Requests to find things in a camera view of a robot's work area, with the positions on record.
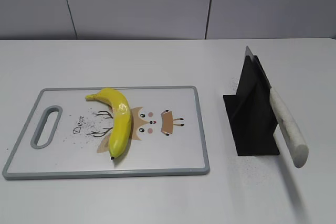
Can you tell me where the knife with white marbled handle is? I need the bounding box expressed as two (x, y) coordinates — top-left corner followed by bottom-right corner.
(245, 47), (309, 168)

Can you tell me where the yellow plastic banana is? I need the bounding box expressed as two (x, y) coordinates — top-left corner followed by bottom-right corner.
(85, 88), (132, 160)

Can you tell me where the white grey-rimmed cutting board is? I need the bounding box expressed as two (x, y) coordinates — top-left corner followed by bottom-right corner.
(2, 86), (209, 180)

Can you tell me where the black knife stand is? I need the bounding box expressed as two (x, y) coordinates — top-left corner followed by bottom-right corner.
(223, 55), (279, 156)

